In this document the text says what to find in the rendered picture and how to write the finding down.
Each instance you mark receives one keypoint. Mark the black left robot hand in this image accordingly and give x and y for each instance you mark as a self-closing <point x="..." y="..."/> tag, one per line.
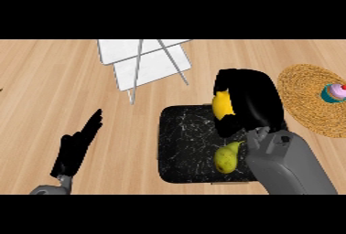
<point x="75" y="149"/>

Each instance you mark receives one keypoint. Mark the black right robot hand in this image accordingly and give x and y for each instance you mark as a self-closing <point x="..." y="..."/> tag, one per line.
<point x="252" y="100"/>

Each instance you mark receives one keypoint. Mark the yellow lemon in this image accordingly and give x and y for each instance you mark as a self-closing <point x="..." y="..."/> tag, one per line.
<point x="223" y="105"/>

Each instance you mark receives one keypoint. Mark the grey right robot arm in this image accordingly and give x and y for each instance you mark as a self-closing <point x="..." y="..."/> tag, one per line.
<point x="285" y="164"/>

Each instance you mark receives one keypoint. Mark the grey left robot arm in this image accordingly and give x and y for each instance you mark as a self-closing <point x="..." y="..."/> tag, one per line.
<point x="57" y="187"/>

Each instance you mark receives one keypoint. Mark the black marble tray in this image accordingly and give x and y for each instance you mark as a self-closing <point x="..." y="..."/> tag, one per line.
<point x="194" y="143"/>

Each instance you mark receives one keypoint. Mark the white tiered shelf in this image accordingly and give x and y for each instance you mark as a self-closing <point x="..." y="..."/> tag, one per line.
<point x="144" y="61"/>

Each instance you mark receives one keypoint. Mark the round woven wicker placemat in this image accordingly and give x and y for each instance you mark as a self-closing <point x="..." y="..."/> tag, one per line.
<point x="307" y="100"/>

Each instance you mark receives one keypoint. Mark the pink frosted cupcake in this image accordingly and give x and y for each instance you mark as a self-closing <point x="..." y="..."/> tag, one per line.
<point x="335" y="93"/>

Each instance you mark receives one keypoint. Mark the yellow-green pear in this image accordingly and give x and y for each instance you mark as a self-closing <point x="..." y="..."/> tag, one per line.
<point x="227" y="157"/>

